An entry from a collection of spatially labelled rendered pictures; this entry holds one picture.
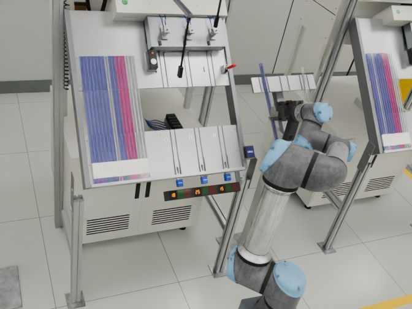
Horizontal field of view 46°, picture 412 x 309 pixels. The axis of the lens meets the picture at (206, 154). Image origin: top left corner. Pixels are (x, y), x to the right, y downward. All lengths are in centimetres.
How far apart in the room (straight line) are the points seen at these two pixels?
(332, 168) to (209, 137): 76
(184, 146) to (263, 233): 62
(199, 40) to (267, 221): 90
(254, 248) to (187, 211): 107
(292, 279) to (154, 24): 114
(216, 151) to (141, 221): 69
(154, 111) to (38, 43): 140
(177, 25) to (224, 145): 54
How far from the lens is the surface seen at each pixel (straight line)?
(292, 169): 142
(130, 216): 250
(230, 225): 234
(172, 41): 205
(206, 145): 204
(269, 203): 150
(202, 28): 212
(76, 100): 192
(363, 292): 283
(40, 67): 379
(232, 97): 214
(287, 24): 434
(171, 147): 198
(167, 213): 257
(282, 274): 162
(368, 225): 326
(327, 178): 143
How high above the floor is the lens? 195
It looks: 35 degrees down
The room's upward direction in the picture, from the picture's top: 12 degrees clockwise
